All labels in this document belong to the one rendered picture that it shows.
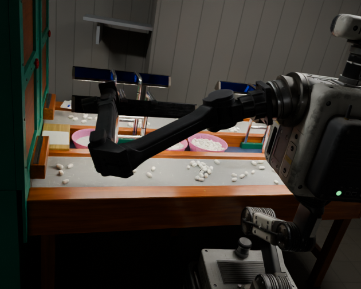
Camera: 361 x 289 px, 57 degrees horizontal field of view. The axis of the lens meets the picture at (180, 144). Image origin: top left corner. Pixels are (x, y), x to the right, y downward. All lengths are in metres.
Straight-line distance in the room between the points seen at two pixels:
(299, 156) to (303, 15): 2.86
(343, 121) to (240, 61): 2.71
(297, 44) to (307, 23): 0.22
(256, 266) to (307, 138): 0.93
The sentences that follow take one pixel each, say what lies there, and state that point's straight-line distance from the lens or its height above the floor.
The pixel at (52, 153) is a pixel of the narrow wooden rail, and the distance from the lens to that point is 1.84.
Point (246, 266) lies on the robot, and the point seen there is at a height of 0.48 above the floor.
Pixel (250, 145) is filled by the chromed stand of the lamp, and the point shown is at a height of 0.70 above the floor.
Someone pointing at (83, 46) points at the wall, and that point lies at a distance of 4.13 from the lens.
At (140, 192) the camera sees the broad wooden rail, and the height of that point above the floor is 0.77.
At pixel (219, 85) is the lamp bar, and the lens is 2.36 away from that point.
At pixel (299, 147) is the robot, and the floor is 1.28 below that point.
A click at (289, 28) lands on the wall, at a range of 3.72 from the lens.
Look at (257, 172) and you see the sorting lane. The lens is 2.01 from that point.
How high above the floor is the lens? 1.62
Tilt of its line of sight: 24 degrees down
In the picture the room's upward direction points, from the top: 11 degrees clockwise
